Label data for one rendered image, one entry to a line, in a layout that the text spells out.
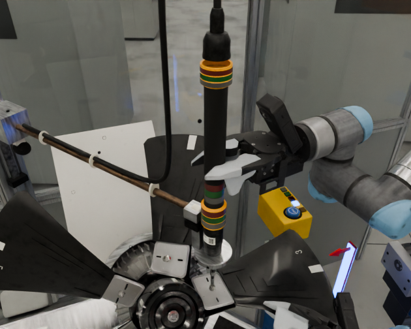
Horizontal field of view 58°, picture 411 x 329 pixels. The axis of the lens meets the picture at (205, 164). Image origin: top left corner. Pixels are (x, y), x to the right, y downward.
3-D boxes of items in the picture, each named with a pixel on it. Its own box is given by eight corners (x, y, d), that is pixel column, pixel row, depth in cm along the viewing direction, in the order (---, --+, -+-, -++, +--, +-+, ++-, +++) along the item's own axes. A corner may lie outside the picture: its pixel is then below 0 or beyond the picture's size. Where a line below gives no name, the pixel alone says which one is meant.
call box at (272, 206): (256, 216, 125) (258, 191, 119) (282, 209, 128) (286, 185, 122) (280, 249, 113) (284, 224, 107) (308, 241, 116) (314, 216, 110)
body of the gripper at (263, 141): (258, 198, 61) (311, 175, 66) (263, 154, 56) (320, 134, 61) (231, 174, 67) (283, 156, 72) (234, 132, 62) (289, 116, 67)
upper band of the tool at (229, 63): (193, 85, 49) (193, 64, 48) (211, 76, 52) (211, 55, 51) (220, 93, 47) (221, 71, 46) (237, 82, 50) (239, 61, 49)
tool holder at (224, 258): (177, 253, 69) (175, 215, 63) (199, 231, 74) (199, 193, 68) (218, 275, 65) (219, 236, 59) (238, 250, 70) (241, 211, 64)
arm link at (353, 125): (370, 151, 72) (381, 111, 68) (329, 167, 68) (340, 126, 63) (339, 134, 78) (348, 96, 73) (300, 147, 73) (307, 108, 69)
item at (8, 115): (-13, 136, 95) (-25, 106, 90) (12, 125, 100) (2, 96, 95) (10, 147, 91) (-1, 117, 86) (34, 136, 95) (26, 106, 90)
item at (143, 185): (16, 130, 90) (14, 125, 90) (21, 128, 91) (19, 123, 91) (194, 215, 65) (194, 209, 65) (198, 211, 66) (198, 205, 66)
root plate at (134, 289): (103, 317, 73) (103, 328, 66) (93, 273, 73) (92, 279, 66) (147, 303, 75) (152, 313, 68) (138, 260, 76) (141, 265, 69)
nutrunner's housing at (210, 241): (198, 265, 70) (194, 8, 44) (209, 252, 73) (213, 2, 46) (215, 275, 68) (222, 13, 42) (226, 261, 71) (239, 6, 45)
